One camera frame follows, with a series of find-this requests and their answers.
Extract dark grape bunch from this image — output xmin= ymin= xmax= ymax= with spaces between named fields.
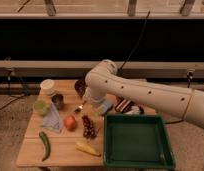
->
xmin=82 ymin=115 xmax=97 ymax=139

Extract yellow corn cob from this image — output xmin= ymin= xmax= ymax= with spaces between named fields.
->
xmin=76 ymin=142 xmax=101 ymax=156

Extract red apple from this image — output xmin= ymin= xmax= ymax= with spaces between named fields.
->
xmin=64 ymin=115 xmax=77 ymax=131

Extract white paper cup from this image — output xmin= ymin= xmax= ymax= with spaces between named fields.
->
xmin=40 ymin=79 xmax=55 ymax=96

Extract small metal cup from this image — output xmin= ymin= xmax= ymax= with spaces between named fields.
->
xmin=51 ymin=94 xmax=64 ymax=110

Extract dark red bowl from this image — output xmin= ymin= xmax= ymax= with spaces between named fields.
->
xmin=74 ymin=79 xmax=87 ymax=98

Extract brown striped box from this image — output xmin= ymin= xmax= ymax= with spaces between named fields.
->
xmin=115 ymin=99 xmax=133 ymax=113

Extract green plastic tray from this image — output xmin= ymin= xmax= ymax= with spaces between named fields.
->
xmin=103 ymin=114 xmax=175 ymax=170

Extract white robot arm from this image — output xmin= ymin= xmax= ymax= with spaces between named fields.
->
xmin=85 ymin=60 xmax=204 ymax=129

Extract black hanging cable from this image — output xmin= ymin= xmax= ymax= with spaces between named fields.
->
xmin=116 ymin=9 xmax=152 ymax=73

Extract left black cable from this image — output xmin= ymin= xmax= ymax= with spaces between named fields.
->
xmin=0 ymin=68 xmax=31 ymax=111

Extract green chili pepper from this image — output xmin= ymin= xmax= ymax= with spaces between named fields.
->
xmin=39 ymin=131 xmax=51 ymax=161

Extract light blue towel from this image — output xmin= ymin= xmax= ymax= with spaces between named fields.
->
xmin=41 ymin=104 xmax=63 ymax=133

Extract metal spoon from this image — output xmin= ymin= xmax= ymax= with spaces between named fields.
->
xmin=74 ymin=101 xmax=86 ymax=113

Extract black floor cable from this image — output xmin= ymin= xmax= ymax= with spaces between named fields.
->
xmin=164 ymin=118 xmax=184 ymax=125

